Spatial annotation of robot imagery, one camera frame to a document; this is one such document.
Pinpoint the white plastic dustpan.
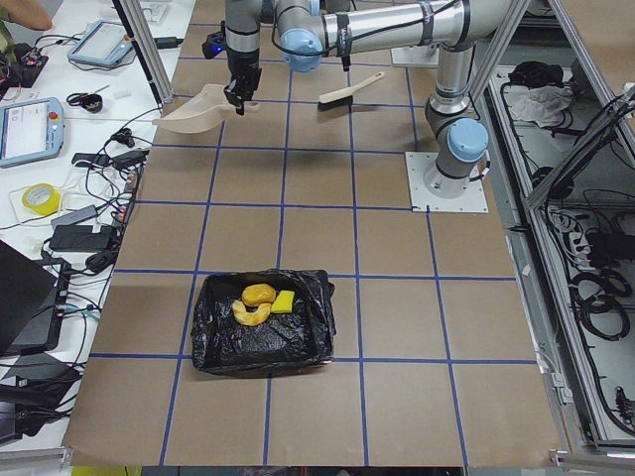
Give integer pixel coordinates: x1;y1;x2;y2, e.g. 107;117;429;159
152;83;236;134

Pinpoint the orange bread roll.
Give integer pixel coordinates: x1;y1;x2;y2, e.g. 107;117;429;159
241;284;277;307

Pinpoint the black power adapter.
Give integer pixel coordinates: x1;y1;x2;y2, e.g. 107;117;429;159
49;225;113;252

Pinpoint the teach pendant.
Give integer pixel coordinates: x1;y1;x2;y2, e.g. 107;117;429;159
1;97;64;169
66;20;133;69

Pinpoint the yellow tape roll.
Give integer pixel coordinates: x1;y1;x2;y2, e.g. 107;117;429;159
22;182;61;216

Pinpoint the white hand brush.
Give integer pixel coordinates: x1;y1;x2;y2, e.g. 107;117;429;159
317;71;385;111

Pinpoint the white crumpled cloth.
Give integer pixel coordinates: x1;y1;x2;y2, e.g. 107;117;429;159
510;85;573;128

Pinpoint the near teach pendant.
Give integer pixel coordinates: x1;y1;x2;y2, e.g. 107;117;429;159
1;97;64;169

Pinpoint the aluminium frame post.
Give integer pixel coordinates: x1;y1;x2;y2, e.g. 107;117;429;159
112;0;173;106

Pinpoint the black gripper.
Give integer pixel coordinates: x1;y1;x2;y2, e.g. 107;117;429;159
201;32;262;115

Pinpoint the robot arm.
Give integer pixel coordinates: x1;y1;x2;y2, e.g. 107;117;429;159
274;0;509;198
201;1;356;115

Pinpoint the black laptop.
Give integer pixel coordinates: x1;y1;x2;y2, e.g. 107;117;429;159
1;242;69;357

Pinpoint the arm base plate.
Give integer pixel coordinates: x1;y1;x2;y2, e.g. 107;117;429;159
405;152;488;213

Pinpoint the yellow sponge piece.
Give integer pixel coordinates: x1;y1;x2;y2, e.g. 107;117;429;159
271;290;295;314

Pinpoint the black lined trash bin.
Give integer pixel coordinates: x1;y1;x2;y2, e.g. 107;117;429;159
190;269;336;375

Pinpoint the far teach pendant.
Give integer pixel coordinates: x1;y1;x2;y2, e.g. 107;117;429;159
66;20;133;69

